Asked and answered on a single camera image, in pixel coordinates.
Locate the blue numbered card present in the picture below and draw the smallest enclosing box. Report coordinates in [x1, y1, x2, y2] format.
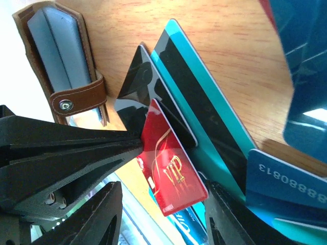
[246, 149, 326, 210]

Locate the black magnetic stripe card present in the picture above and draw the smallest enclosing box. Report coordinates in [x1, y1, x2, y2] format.
[114, 43, 198, 149]

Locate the blue VIP chip card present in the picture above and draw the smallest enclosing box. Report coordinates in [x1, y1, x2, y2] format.
[167, 202, 209, 244]

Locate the teal magnetic stripe card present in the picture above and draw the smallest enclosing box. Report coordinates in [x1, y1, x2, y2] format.
[151, 19, 256, 202]

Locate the red VIP card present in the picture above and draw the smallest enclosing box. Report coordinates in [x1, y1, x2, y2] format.
[137, 99, 208, 216]

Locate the blue logo card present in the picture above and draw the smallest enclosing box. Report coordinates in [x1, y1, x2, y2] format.
[270, 1, 326, 162]

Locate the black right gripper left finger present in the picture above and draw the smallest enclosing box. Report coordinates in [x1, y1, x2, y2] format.
[32, 181, 123, 244]

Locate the teal striped card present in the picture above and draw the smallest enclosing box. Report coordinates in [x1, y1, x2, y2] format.
[272, 218, 326, 245]

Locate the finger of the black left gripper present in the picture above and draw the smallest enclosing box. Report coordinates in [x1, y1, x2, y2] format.
[1, 146, 141, 221]
[1, 105, 142, 163]

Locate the brown leather card holder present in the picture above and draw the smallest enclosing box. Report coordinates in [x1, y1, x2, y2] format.
[12, 1, 109, 126]

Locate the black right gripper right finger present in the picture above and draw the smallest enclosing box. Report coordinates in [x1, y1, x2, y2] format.
[204, 180, 291, 244]

